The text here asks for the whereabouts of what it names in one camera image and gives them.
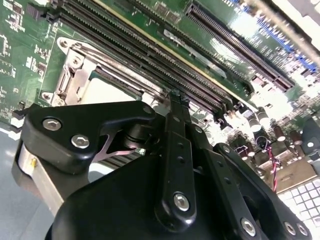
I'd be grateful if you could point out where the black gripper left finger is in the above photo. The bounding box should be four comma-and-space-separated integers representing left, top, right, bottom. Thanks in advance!
12, 91, 197, 230

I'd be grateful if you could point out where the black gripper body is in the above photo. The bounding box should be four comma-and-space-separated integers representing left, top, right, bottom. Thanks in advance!
44, 154, 313, 240

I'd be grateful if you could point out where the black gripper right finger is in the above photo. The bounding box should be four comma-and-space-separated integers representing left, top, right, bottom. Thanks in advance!
183, 97, 313, 240

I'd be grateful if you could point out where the silver CPU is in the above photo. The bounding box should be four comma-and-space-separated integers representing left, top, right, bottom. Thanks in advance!
82, 73, 144, 109

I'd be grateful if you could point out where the metal socket cover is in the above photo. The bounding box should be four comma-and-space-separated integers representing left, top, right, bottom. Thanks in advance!
53, 46, 166, 108

